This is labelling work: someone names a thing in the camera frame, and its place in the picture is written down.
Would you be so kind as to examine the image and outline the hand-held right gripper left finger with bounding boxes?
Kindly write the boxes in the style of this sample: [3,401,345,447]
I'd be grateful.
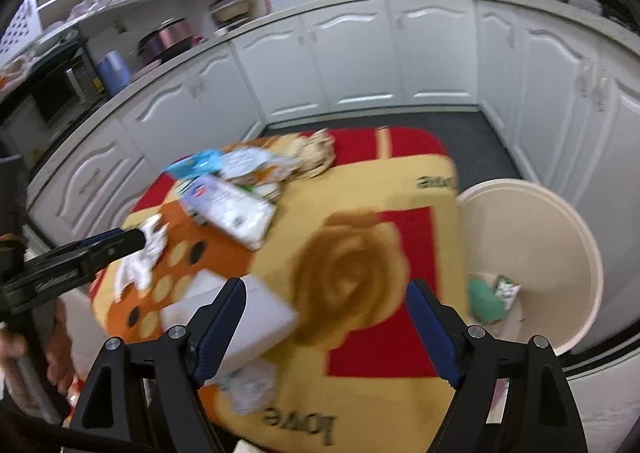
[65,277,248,453]

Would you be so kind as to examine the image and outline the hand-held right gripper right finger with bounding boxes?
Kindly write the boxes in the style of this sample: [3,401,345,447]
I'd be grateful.
[405,279,588,453]

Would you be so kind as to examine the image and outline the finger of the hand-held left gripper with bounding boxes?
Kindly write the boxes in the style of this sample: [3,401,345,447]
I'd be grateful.
[17,228,148,314]

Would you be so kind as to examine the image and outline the white cardboard box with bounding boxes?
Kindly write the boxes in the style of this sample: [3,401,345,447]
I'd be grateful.
[160,270,299,376]

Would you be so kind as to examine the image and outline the white tissue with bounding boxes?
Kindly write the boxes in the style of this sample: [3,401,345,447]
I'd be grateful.
[114,214,168,304]

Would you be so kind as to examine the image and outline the white and blue plastic packet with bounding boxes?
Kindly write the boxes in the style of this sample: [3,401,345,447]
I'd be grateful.
[178,173,278,251]

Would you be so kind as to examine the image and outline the beige plastic bin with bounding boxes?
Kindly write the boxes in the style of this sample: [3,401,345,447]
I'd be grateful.
[456,178,605,356]

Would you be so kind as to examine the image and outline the light blue packet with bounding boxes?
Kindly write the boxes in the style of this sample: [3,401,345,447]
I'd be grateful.
[165,149,226,180]

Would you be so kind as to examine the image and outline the person's left hand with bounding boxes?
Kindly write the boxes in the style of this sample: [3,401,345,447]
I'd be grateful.
[0,303,77,399]

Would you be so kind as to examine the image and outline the green crumpled bag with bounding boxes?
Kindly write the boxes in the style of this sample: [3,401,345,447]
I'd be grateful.
[467,278,505,325]

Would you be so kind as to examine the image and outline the crumpled clear plastic wrapper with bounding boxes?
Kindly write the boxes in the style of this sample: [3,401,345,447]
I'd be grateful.
[217,358,278,416]

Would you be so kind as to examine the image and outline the rose printed blanket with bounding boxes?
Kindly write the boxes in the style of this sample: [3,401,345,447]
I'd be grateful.
[87,127,461,449]

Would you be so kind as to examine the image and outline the black oven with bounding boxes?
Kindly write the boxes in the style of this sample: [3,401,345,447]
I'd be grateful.
[0,40,106,168]

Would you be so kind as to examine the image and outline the beige flat wrapper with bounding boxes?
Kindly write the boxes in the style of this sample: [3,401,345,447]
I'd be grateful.
[250,155,303,201]

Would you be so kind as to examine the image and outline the blue plastic cup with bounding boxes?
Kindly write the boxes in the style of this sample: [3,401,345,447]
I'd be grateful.
[96,51,132,96]

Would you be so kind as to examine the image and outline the crumpled brown paper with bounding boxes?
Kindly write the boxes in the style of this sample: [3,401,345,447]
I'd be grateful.
[290,129,336,178]

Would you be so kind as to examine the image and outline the black floor mat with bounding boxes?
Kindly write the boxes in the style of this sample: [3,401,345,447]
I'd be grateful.
[260,110,521,184]

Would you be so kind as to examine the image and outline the pink cooking pot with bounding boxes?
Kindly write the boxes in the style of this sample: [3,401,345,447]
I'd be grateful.
[137,18,196,66]

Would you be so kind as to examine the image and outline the white kitchen cabinets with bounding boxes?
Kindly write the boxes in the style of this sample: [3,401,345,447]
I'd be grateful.
[25,0,640,384]

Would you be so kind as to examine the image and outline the stack of bowls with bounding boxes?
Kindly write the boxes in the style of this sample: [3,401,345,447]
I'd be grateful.
[210,0,271,34]

